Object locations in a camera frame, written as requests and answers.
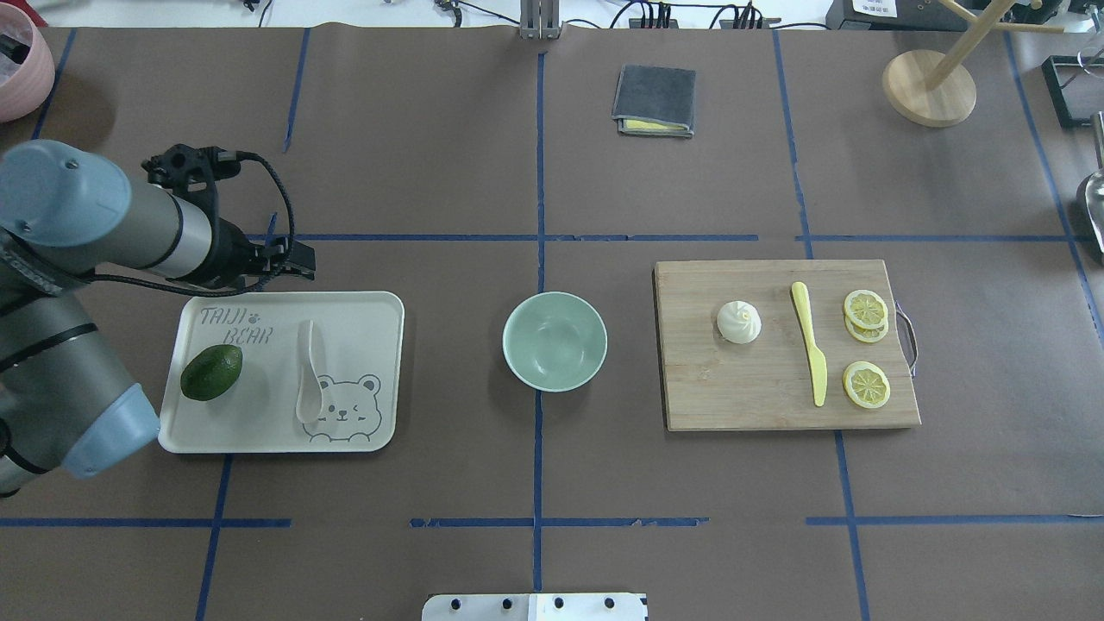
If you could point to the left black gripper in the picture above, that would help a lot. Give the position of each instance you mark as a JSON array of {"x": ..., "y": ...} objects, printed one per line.
[{"x": 231, "y": 250}]

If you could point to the white ceramic spoon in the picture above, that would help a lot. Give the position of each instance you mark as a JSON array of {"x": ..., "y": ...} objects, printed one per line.
[{"x": 309, "y": 404}]

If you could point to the white steamed bun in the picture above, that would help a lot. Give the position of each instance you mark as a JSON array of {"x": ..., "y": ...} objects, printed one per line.
[{"x": 738, "y": 322}]

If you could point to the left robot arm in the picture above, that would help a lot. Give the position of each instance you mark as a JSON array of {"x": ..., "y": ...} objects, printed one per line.
[{"x": 73, "y": 218}]

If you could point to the green bowl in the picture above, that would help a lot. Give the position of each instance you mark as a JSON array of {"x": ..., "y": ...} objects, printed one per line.
[{"x": 555, "y": 342}]

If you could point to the pink bowl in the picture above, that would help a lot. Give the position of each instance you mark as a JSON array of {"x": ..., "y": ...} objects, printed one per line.
[{"x": 25, "y": 85}]

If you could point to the white bear tray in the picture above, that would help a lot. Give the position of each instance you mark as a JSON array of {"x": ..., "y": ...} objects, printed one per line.
[{"x": 359, "y": 363}]

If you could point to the green avocado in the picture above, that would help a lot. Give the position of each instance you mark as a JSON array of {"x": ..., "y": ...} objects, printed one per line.
[{"x": 212, "y": 373}]

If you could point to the grey folded cloth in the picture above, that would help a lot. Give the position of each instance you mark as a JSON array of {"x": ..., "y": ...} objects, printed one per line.
[{"x": 655, "y": 101}]

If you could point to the wooden cutting board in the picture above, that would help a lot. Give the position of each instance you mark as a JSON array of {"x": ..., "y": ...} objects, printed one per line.
[{"x": 711, "y": 384}]

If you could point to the yellow plastic knife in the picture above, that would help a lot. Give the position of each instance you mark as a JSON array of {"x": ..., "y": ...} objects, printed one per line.
[{"x": 815, "y": 356}]

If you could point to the lemon slice under top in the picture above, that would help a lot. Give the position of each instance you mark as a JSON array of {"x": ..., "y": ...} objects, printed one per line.
[{"x": 866, "y": 335}]

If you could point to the lemon slice lower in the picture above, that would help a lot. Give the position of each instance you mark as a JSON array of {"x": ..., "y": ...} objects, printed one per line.
[{"x": 866, "y": 385}]

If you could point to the wooden mug tree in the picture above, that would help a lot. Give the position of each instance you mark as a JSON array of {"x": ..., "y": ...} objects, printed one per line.
[{"x": 932, "y": 88}]

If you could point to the black glass rack tray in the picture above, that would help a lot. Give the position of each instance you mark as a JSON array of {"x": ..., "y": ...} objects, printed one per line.
[{"x": 1075, "y": 85}]

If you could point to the steel scoop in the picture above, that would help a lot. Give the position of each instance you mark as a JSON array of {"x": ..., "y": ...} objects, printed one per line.
[{"x": 1091, "y": 189}]

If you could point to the metal camera post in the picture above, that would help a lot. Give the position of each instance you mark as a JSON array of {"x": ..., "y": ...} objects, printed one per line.
[{"x": 540, "y": 20}]

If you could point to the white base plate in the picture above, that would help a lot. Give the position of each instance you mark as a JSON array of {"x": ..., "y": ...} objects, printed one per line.
[{"x": 537, "y": 606}]

